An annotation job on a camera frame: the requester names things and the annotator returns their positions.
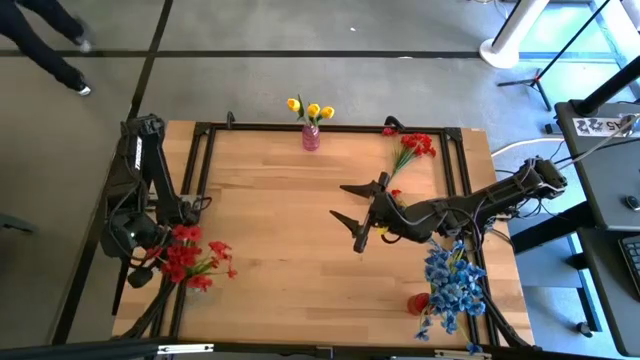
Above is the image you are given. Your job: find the black aluminium table frame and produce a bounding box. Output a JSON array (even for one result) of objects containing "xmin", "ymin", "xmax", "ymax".
[{"xmin": 110, "ymin": 117, "xmax": 534, "ymax": 360}]

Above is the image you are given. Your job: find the white printed label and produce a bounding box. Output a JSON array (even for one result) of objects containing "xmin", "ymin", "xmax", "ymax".
[{"xmin": 572, "ymin": 116, "xmax": 631, "ymax": 137}]

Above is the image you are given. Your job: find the black desk with mouse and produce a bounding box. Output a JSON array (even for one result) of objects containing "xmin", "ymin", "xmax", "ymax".
[{"xmin": 554, "ymin": 97, "xmax": 640, "ymax": 234}]

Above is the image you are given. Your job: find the red vase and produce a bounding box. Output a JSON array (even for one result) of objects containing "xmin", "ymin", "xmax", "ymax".
[{"xmin": 406, "ymin": 292, "xmax": 432, "ymax": 317}]

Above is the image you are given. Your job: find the purple ribbed glass vase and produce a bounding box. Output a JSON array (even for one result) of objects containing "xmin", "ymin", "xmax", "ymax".
[{"xmin": 301, "ymin": 123, "xmax": 321, "ymax": 152}]

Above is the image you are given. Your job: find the black desk with keyboard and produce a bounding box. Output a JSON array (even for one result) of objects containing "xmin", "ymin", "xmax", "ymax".
[{"xmin": 579, "ymin": 227, "xmax": 640, "ymax": 357}]

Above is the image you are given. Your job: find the blue artificial flower bunch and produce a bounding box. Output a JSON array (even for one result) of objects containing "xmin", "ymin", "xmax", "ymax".
[
  {"xmin": 428, "ymin": 282, "xmax": 487, "ymax": 335},
  {"xmin": 423, "ymin": 238, "xmax": 489, "ymax": 296}
]

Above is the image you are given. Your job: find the white column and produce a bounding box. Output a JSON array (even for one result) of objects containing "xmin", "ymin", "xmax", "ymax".
[{"xmin": 478, "ymin": 0, "xmax": 551, "ymax": 70}]

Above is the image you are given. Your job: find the clear ribbed glass vase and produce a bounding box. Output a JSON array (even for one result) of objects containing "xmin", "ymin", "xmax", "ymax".
[{"xmin": 185, "ymin": 279, "xmax": 214, "ymax": 307}]

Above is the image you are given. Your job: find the white cable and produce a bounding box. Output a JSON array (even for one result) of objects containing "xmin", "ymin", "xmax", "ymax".
[{"xmin": 489, "ymin": 137, "xmax": 564, "ymax": 159}]

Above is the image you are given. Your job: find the person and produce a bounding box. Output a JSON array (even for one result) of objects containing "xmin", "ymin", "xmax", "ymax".
[{"xmin": 0, "ymin": 0, "xmax": 96, "ymax": 97}]

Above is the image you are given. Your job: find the red artificial flower bunch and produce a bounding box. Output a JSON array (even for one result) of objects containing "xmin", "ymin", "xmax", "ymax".
[
  {"xmin": 185, "ymin": 239, "xmax": 239, "ymax": 294},
  {"xmin": 388, "ymin": 132, "xmax": 438, "ymax": 182},
  {"xmin": 147, "ymin": 223, "xmax": 205, "ymax": 286}
]

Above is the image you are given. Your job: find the black keyboard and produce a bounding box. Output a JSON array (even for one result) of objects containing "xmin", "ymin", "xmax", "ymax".
[{"xmin": 618, "ymin": 234, "xmax": 640, "ymax": 297}]

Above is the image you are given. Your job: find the silver aluminium bracket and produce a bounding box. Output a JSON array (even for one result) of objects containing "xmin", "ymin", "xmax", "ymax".
[{"xmin": 157, "ymin": 342, "xmax": 215, "ymax": 356}]

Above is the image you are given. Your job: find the small blue flower sprig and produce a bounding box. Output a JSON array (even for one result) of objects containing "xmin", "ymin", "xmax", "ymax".
[{"xmin": 413, "ymin": 312, "xmax": 485, "ymax": 355}]

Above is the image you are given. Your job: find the black pole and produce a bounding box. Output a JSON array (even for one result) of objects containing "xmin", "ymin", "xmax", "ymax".
[{"xmin": 574, "ymin": 54, "xmax": 640, "ymax": 117}]

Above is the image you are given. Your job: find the black tripod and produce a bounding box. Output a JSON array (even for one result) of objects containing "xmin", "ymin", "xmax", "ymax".
[{"xmin": 496, "ymin": 0, "xmax": 614, "ymax": 112}]

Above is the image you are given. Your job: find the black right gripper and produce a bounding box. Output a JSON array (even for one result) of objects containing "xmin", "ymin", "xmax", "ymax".
[{"xmin": 328, "ymin": 171, "xmax": 419, "ymax": 255}]

